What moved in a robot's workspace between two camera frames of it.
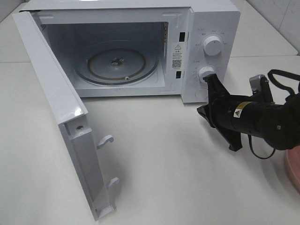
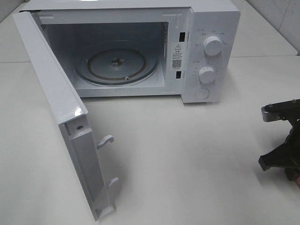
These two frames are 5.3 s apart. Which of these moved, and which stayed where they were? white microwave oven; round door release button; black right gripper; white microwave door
Moved: black right gripper
Stayed: white microwave oven; white microwave door; round door release button
